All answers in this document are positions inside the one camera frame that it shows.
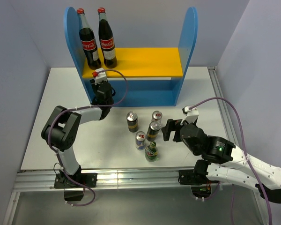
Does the black yellow can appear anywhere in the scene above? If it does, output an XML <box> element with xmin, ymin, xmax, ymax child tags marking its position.
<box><xmin>126</xmin><ymin>111</ymin><xmax>139</xmax><ymax>133</ymax></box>
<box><xmin>147</xmin><ymin>121</ymin><xmax>161</xmax><ymax>142</ymax></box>

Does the silver blue can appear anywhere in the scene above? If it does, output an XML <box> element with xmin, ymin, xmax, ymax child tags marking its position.
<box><xmin>135</xmin><ymin>131</ymin><xmax>146</xmax><ymax>150</ymax></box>
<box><xmin>151</xmin><ymin>110</ymin><xmax>163</xmax><ymax>123</ymax></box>

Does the silver blue can front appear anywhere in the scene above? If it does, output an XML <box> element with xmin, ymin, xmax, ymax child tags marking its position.
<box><xmin>135</xmin><ymin>131</ymin><xmax>146</xmax><ymax>150</ymax></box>

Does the green bottle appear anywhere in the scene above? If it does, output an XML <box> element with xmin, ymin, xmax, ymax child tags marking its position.
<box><xmin>145</xmin><ymin>141</ymin><xmax>158</xmax><ymax>162</ymax></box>

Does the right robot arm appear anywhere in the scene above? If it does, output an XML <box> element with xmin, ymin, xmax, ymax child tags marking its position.
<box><xmin>162</xmin><ymin>119</ymin><xmax>281</xmax><ymax>204</ymax></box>

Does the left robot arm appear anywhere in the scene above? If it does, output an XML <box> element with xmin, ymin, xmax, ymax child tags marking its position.
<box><xmin>41</xmin><ymin>79</ymin><xmax>115</xmax><ymax>187</ymax></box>

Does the blue and yellow shelf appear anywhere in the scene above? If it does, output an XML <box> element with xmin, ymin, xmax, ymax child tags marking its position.
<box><xmin>63</xmin><ymin>7</ymin><xmax>198</xmax><ymax>107</ymax></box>

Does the right cola glass bottle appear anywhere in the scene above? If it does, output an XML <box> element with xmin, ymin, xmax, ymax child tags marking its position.
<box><xmin>97</xmin><ymin>7</ymin><xmax>118</xmax><ymax>68</ymax></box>

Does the cola glass bottle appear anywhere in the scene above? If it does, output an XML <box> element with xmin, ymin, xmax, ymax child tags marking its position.
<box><xmin>76</xmin><ymin>8</ymin><xmax>101</xmax><ymax>70</ymax></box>
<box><xmin>97</xmin><ymin>7</ymin><xmax>118</xmax><ymax>68</ymax></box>

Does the left cola glass bottle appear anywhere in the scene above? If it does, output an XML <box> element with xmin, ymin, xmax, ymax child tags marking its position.
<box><xmin>76</xmin><ymin>8</ymin><xmax>101</xmax><ymax>70</ymax></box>

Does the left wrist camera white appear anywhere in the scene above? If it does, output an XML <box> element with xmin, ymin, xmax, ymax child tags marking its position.
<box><xmin>92</xmin><ymin>68</ymin><xmax>107</xmax><ymax>85</ymax></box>

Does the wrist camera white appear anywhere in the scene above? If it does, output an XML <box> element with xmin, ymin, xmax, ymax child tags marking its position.
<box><xmin>180</xmin><ymin>105</ymin><xmax>199</xmax><ymax>125</ymax></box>
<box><xmin>92</xmin><ymin>68</ymin><xmax>107</xmax><ymax>85</ymax></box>

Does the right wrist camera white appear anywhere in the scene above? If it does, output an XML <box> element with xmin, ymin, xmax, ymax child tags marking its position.
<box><xmin>180</xmin><ymin>105</ymin><xmax>199</xmax><ymax>125</ymax></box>

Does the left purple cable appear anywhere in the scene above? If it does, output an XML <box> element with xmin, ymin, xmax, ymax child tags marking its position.
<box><xmin>48</xmin><ymin>69</ymin><xmax>129</xmax><ymax>207</ymax></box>

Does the purple cable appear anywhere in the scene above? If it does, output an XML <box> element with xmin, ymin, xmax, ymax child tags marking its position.
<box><xmin>189</xmin><ymin>97</ymin><xmax>274</xmax><ymax>225</ymax></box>
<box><xmin>48</xmin><ymin>69</ymin><xmax>129</xmax><ymax>207</ymax></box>

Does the aluminium side rail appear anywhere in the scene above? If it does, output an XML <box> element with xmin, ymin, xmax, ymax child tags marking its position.
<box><xmin>207</xmin><ymin>67</ymin><xmax>240</xmax><ymax>146</ymax></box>

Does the aluminium front rail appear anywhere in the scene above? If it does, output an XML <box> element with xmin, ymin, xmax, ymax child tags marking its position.
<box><xmin>13</xmin><ymin>165</ymin><xmax>259</xmax><ymax>193</ymax></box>

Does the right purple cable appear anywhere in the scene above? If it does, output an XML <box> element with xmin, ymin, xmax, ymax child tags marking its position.
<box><xmin>189</xmin><ymin>97</ymin><xmax>274</xmax><ymax>225</ymax></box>

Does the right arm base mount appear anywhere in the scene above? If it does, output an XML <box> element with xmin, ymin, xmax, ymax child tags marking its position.
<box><xmin>178</xmin><ymin>169</ymin><xmax>212</xmax><ymax>198</ymax></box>

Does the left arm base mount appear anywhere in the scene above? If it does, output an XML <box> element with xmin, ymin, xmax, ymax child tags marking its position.
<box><xmin>53</xmin><ymin>170</ymin><xmax>97</xmax><ymax>202</ymax></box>

